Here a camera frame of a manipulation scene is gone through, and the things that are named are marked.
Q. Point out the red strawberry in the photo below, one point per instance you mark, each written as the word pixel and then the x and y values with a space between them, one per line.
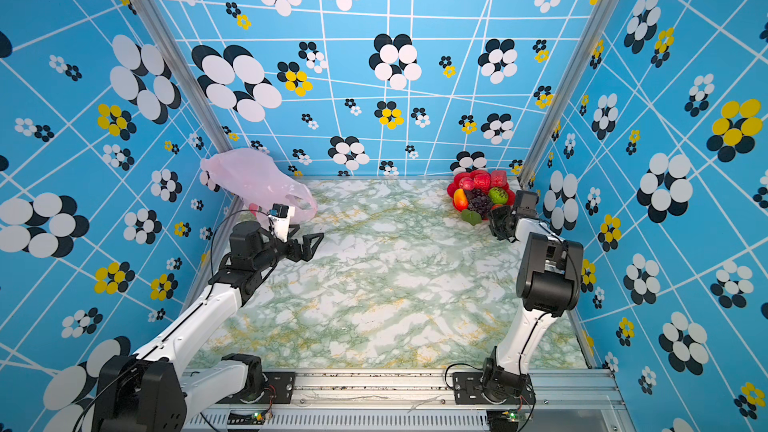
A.
pixel 482 180

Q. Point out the yellow red mango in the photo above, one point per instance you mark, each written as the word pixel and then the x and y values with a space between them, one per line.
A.
pixel 460 200

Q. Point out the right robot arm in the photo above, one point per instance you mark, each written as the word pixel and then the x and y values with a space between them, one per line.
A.
pixel 549 285

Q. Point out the left aluminium corner post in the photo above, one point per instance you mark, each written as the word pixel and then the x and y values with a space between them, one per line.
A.
pixel 158 28

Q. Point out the green custard apple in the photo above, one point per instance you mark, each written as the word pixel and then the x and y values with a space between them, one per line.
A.
pixel 498 196

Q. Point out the red flower-shaped plate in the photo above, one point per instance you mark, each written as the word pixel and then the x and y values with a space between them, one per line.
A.
pixel 454 185

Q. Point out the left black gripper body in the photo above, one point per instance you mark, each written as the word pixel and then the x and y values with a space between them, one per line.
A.
pixel 287 250

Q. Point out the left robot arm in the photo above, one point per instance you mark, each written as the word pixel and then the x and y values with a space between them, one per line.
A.
pixel 146 391

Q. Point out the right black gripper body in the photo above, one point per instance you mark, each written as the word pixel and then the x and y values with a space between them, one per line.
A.
pixel 501 217

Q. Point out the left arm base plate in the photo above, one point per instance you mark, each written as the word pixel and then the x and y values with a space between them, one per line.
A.
pixel 277 389

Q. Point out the red dragon fruit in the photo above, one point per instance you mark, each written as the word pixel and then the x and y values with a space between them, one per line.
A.
pixel 499 179

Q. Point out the pink red apple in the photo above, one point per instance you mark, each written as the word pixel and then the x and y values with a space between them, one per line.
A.
pixel 467 183

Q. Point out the aluminium corner post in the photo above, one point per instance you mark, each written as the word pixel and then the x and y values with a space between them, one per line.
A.
pixel 158 28
pixel 575 69

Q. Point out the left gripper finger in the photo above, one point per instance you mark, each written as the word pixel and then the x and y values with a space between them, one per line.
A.
pixel 312 239
pixel 308 250

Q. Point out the dark purple grape bunch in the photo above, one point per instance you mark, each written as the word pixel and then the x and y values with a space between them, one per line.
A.
pixel 479 202

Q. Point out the aluminium front rail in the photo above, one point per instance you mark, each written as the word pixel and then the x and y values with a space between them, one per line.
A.
pixel 423 400

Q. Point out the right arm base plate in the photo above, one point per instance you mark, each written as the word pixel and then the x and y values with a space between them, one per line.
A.
pixel 474 388

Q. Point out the pink plastic bag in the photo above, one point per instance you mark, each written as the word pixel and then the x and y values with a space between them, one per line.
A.
pixel 255 178

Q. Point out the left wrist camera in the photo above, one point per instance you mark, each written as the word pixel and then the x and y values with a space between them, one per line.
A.
pixel 280 216

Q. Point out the right aluminium corner post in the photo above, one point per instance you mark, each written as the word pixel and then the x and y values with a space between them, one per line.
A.
pixel 575 69

